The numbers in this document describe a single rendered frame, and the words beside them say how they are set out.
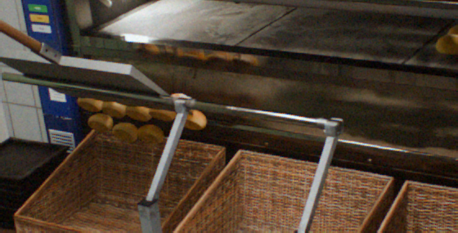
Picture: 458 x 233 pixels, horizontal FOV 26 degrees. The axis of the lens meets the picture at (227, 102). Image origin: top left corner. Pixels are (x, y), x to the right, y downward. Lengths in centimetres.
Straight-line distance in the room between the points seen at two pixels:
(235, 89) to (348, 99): 40
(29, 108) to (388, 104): 150
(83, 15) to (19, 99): 51
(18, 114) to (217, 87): 97
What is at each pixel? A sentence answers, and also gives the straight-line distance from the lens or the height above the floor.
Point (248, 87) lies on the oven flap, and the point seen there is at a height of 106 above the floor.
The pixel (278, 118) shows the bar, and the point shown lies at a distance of 263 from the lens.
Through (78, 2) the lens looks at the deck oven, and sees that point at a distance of 348.
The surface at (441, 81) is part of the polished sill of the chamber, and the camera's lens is 280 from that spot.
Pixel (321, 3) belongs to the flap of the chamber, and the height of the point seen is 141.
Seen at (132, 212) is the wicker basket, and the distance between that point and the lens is 349.
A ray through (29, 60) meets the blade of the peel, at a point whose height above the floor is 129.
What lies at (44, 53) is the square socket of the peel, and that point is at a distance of 285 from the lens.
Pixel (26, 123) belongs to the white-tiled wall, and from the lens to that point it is 386.
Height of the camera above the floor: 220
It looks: 22 degrees down
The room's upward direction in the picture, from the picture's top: 7 degrees counter-clockwise
